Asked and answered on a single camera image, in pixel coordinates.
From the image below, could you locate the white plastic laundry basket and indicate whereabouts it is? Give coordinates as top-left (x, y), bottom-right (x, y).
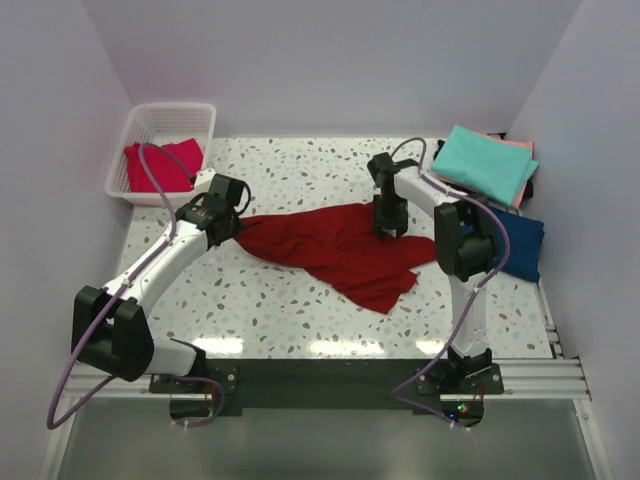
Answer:
top-left (104, 102), bottom-right (217, 207)

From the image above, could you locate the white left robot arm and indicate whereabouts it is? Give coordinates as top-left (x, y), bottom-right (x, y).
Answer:
top-left (72, 174), bottom-right (251, 392)

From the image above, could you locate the aluminium frame rail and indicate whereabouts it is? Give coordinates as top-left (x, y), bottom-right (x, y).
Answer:
top-left (62, 355), bottom-right (594, 401)

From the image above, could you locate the navy blue folded t-shirt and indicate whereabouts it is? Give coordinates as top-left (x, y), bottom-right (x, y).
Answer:
top-left (491, 207), bottom-right (545, 283)

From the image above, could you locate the pink folded t-shirt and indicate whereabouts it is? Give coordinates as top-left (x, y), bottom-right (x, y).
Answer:
top-left (478, 132), bottom-right (535, 209)

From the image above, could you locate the magenta t-shirt in basket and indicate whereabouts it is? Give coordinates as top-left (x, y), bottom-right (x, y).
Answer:
top-left (124, 138), bottom-right (203, 193)

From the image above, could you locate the dark red t-shirt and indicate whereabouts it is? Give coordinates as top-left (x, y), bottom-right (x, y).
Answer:
top-left (235, 203), bottom-right (436, 314)

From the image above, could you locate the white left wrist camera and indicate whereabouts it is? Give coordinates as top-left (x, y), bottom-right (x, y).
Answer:
top-left (193, 168), bottom-right (216, 193)

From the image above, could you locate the teal folded t-shirt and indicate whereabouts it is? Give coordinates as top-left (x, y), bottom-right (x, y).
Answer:
top-left (430, 124), bottom-right (540, 207)

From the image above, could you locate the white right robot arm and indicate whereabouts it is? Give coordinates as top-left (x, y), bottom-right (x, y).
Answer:
top-left (367, 153), bottom-right (510, 393)

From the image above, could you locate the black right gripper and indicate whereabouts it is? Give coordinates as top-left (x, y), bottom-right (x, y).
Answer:
top-left (373, 194), bottom-right (408, 239)

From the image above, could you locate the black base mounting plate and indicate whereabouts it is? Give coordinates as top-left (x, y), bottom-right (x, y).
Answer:
top-left (149, 359), bottom-right (505, 426)

